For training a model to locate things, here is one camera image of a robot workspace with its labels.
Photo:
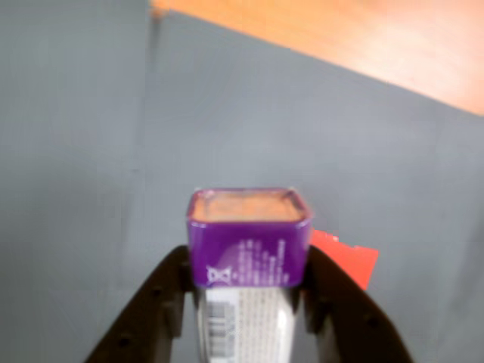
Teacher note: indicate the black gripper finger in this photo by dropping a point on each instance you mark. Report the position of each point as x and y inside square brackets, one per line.
[351, 321]
[151, 310]

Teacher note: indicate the red tape patch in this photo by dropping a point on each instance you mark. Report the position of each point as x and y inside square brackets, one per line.
[355, 261]

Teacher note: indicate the grey table mat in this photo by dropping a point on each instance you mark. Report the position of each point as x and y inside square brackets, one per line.
[340, 170]
[56, 151]

